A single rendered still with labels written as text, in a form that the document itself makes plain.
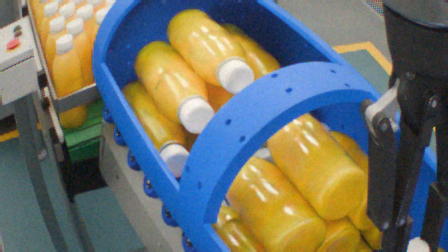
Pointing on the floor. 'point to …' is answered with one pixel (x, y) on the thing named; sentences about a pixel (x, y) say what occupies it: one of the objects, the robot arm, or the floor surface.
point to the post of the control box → (37, 174)
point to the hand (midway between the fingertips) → (415, 234)
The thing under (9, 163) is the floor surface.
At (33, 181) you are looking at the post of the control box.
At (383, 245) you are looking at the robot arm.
